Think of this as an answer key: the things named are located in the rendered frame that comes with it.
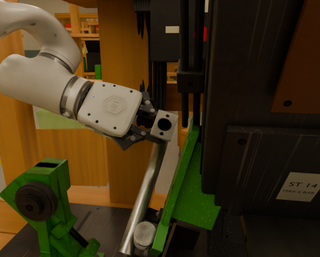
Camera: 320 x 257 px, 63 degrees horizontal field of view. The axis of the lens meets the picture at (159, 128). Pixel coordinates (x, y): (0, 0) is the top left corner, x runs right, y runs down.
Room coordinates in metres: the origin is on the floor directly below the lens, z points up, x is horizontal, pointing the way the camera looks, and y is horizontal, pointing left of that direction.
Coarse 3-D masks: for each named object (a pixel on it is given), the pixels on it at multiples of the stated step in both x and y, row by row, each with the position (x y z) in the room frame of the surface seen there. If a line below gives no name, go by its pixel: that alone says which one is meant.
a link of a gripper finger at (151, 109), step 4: (140, 104) 0.50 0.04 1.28; (140, 108) 0.50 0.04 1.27; (144, 108) 0.50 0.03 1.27; (148, 108) 0.50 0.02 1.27; (152, 108) 0.50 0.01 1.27; (140, 112) 0.50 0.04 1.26; (144, 112) 0.51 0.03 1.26; (148, 112) 0.49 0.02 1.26; (152, 112) 0.49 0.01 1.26; (144, 116) 0.51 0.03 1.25; (148, 116) 0.51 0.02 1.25
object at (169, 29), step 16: (160, 0) 0.63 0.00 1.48; (176, 0) 0.62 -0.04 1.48; (192, 0) 0.62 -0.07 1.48; (208, 0) 0.61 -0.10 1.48; (160, 16) 0.63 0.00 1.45; (176, 16) 0.62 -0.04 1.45; (192, 16) 0.62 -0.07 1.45; (160, 32) 0.63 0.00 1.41; (176, 32) 0.62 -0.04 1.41; (192, 32) 0.62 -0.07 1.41; (160, 48) 0.63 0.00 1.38; (176, 48) 0.62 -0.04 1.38; (192, 48) 0.62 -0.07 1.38
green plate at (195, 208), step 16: (192, 128) 0.35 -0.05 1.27; (192, 144) 0.35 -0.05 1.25; (192, 160) 0.36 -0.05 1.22; (176, 176) 0.35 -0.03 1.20; (192, 176) 0.36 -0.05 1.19; (176, 192) 0.35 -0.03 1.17; (192, 192) 0.36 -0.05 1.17; (176, 208) 0.36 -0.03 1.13; (192, 208) 0.36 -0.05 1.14; (208, 208) 0.35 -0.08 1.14; (208, 224) 0.35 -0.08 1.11
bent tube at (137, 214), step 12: (156, 120) 0.47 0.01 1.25; (168, 120) 0.48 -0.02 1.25; (156, 132) 0.45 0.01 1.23; (168, 132) 0.46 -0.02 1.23; (156, 144) 0.52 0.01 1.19; (156, 156) 0.53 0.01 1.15; (156, 168) 0.53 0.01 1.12; (144, 180) 0.51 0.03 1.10; (156, 180) 0.52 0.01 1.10; (144, 192) 0.49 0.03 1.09; (144, 204) 0.47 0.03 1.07; (132, 216) 0.46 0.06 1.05; (144, 216) 0.46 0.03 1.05; (132, 228) 0.44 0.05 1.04; (132, 240) 0.42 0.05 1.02; (132, 252) 0.41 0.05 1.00
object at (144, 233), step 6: (144, 222) 0.37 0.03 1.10; (138, 228) 0.37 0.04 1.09; (144, 228) 0.37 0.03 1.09; (150, 228) 0.37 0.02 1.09; (138, 234) 0.36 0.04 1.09; (144, 234) 0.36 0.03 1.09; (150, 234) 0.36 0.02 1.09; (138, 240) 0.35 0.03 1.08; (144, 240) 0.35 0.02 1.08; (150, 240) 0.35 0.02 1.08; (138, 246) 0.39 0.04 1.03; (144, 246) 0.38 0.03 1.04; (150, 246) 0.40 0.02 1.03
